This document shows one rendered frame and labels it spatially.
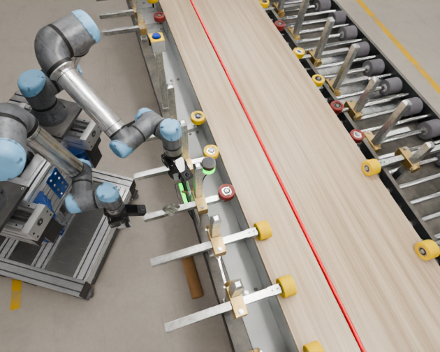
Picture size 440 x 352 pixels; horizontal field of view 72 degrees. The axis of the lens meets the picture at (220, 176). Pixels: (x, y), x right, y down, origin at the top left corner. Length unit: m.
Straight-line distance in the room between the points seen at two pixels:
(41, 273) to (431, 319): 2.07
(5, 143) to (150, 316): 1.58
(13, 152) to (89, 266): 1.34
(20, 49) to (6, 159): 3.22
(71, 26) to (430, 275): 1.71
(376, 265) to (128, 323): 1.53
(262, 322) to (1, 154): 1.26
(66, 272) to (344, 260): 1.63
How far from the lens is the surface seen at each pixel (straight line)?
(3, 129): 0.99
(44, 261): 2.29
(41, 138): 1.14
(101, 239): 2.20
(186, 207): 1.49
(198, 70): 2.04
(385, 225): 1.65
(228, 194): 1.48
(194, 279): 2.18
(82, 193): 1.27
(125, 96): 3.23
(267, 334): 1.62
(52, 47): 1.18
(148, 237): 2.38
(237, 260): 1.66
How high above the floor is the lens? 2.21
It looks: 59 degrees down
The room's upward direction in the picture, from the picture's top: 6 degrees clockwise
